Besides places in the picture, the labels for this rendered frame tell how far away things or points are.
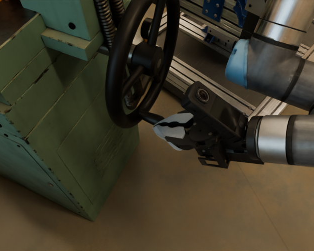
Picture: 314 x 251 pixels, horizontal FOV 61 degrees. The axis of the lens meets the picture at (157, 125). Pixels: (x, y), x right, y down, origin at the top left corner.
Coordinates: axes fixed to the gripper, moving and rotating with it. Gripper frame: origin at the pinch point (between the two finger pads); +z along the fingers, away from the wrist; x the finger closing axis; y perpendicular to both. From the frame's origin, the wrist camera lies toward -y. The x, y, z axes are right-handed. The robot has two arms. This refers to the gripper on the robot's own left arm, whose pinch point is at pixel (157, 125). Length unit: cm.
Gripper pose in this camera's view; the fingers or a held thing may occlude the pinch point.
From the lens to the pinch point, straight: 53.7
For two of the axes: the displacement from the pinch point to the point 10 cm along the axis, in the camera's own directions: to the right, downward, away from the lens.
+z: -7.9, -0.3, 6.1
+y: 4.5, 6.5, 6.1
